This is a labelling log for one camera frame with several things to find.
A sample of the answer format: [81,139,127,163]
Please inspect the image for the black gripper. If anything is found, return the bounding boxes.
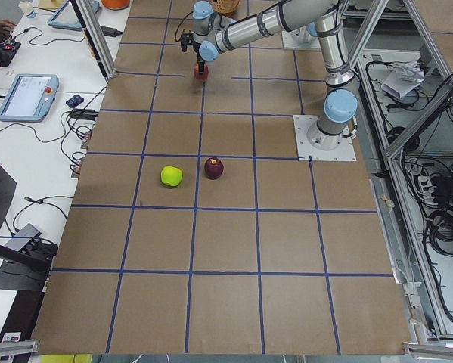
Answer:
[197,53,205,75]

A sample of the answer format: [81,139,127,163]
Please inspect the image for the dark red apple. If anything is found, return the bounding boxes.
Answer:
[204,157,224,179]

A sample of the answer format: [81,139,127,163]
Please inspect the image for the green apple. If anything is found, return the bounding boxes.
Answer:
[160,166,183,188]

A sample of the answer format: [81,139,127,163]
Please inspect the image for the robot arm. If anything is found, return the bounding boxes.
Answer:
[179,0,358,151]

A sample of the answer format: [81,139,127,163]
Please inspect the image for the wicker basket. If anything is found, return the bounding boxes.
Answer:
[211,0,240,15]

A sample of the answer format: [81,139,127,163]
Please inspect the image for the black power adapter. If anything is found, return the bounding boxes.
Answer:
[101,26,123,37]

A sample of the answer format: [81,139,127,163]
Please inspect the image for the orange bucket with lid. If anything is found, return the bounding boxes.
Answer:
[101,0,130,11]

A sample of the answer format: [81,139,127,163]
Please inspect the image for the dark blue pouch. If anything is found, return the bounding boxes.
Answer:
[66,95,84,108]

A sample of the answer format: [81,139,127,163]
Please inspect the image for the blue teach pendant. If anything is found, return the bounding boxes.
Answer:
[47,1,82,31]
[0,73,60,123]

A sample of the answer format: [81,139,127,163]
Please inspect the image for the paper cup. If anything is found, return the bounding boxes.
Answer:
[18,1,36,19]

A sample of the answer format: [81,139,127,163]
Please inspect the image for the black monitor stand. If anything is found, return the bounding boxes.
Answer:
[0,165,57,292]

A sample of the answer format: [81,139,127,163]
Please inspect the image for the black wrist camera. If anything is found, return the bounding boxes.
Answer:
[179,31,192,52]

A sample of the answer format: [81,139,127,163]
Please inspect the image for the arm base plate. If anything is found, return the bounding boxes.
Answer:
[281,26,320,51]
[293,115,357,162]

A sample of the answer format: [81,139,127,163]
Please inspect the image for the aluminium frame post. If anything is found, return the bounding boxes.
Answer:
[70,0,116,79]

